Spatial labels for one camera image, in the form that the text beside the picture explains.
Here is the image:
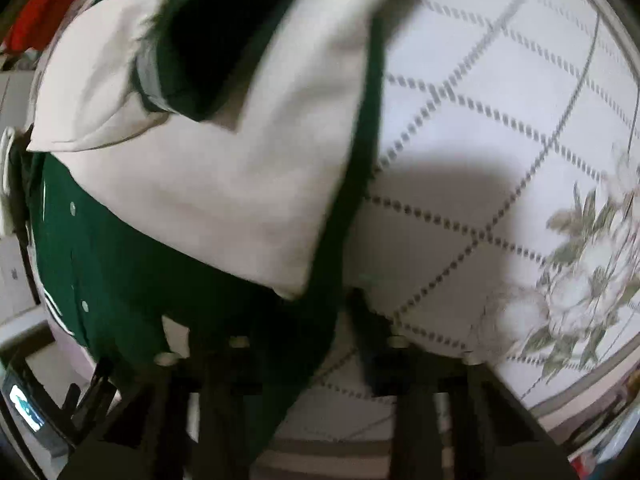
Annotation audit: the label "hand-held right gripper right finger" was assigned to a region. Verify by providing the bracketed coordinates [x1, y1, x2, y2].
[345, 287, 568, 480]

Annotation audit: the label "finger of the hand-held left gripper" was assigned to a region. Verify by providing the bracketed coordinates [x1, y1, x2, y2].
[62, 357, 121, 443]

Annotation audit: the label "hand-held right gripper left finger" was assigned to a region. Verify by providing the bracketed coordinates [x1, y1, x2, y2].
[107, 332, 268, 480]

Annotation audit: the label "green jacket with cream sleeves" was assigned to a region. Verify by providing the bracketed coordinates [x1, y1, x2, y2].
[25, 0, 388, 471]

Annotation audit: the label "red hanging clothes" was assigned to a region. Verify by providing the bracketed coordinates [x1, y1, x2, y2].
[7, 0, 108, 53]

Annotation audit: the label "white floral diamond-pattern mat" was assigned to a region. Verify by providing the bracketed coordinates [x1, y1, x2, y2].
[260, 0, 640, 461]

